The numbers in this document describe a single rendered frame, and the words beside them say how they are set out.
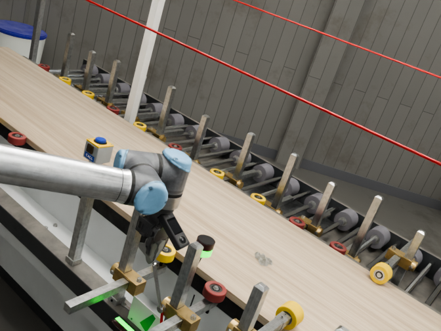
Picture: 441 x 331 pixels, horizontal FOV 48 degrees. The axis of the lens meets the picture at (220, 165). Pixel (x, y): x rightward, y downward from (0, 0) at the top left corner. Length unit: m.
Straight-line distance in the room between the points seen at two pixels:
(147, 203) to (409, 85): 4.97
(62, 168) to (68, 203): 1.17
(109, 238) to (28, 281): 0.73
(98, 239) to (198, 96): 3.73
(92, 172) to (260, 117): 4.67
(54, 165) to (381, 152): 5.23
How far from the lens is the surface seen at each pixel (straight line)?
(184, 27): 5.61
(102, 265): 2.18
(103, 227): 2.17
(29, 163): 1.15
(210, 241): 1.57
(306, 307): 1.86
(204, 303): 1.74
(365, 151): 6.07
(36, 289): 2.72
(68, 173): 1.17
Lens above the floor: 1.90
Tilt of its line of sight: 21 degrees down
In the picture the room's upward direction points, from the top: 18 degrees clockwise
